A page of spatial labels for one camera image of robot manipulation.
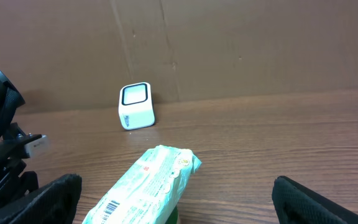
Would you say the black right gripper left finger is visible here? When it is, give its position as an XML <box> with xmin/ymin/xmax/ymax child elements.
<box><xmin>0</xmin><ymin>174</ymin><xmax>82</xmax><ymax>224</ymax></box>

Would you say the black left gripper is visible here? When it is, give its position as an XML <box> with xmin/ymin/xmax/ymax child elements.
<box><xmin>0</xmin><ymin>70</ymin><xmax>42</xmax><ymax>208</ymax></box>

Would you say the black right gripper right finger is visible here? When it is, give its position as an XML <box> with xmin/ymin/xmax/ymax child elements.
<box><xmin>272</xmin><ymin>176</ymin><xmax>358</xmax><ymax>224</ymax></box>

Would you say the teal wet wipes pack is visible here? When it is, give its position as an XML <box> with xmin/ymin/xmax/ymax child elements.
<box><xmin>83</xmin><ymin>145</ymin><xmax>201</xmax><ymax>224</ymax></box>

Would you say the white barcode scanner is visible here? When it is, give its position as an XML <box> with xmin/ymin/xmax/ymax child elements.
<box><xmin>118</xmin><ymin>82</ymin><xmax>155</xmax><ymax>130</ymax></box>

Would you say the green lidded jar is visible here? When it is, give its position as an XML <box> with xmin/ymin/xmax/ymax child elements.
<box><xmin>165</xmin><ymin>207</ymin><xmax>180</xmax><ymax>224</ymax></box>

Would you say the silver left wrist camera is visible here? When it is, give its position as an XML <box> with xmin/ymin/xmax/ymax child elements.
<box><xmin>24</xmin><ymin>135</ymin><xmax>49</xmax><ymax>158</ymax></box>

